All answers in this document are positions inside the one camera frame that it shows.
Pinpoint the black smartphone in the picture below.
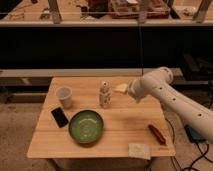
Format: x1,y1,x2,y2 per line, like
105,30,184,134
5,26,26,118
51,107,68,128

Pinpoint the long wooden shelf bench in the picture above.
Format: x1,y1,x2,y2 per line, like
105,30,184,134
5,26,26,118
0,68,184,87

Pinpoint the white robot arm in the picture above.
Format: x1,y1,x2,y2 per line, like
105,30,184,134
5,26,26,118
114,67,213,144

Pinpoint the black floor cable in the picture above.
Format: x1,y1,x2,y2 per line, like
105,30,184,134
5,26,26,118
165,117,213,171

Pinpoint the wooden table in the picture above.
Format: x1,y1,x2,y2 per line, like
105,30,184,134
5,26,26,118
27,77,175,158

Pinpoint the green ceramic bowl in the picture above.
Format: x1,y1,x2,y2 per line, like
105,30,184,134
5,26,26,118
68,110,104,144

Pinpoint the red brown oblong tool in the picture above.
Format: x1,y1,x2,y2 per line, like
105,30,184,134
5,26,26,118
148,124,166,145

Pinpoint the blue box on floor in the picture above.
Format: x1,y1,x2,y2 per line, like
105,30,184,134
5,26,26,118
184,125,206,143

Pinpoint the small white patterned bottle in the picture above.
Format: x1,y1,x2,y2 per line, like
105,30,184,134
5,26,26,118
99,81,111,108

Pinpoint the beige sponge cloth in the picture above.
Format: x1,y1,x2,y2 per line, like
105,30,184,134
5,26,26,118
128,143,151,160

